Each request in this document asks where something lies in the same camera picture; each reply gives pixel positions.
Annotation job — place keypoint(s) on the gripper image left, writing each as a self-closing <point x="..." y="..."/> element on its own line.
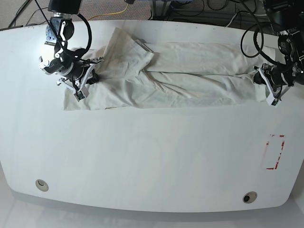
<point x="75" y="71"/>

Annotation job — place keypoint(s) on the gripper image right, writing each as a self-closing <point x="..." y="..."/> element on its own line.
<point x="279" y="77"/>

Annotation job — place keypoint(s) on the white t-shirt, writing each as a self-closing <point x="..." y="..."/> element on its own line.
<point x="169" y="75"/>

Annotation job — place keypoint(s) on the red tape rectangle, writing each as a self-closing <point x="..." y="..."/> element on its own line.
<point x="273" y="151"/>

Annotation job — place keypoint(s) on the left table grommet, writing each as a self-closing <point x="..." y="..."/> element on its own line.
<point x="41" y="185"/>

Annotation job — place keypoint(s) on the table grommet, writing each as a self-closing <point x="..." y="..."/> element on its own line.
<point x="250" y="197"/>
<point x="41" y="185"/>

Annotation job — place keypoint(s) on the right table grommet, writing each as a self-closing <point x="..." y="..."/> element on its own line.
<point x="250" y="197"/>

